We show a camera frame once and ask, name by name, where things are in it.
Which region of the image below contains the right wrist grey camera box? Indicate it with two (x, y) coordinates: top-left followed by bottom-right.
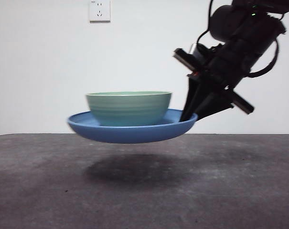
(189, 42), (208, 64)

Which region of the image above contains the blue round plate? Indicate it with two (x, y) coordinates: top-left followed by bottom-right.
(67, 108), (199, 144)

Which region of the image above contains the green ribbed bowl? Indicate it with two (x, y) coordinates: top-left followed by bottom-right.
(85, 91), (172, 127)

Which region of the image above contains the white wall socket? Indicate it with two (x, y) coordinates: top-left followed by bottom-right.
(89, 0), (111, 24)

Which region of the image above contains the black cable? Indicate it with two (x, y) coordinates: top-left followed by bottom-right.
(247, 38), (280, 78)
(196, 0), (215, 46)

